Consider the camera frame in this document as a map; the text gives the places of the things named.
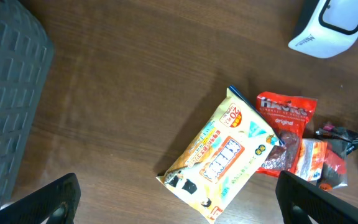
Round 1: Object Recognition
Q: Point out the black snack wrapper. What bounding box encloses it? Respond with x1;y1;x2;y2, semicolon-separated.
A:
314;122;358;191

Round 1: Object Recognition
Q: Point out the orange tissue pack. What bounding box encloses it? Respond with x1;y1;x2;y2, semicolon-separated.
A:
295;139;328;181

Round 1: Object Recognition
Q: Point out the grey plastic basket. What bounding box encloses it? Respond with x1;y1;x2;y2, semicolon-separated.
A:
0;0;54;208

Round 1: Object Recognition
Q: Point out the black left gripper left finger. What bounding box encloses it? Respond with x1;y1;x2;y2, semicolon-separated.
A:
0;173;81;224

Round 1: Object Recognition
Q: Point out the red candy bag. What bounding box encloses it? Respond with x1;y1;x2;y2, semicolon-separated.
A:
256;91;318;177

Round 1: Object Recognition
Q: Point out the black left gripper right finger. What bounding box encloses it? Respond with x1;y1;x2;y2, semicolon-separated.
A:
275;171;358;224

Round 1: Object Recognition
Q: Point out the white barcode scanner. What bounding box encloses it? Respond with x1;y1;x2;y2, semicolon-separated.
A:
288;0;358;58

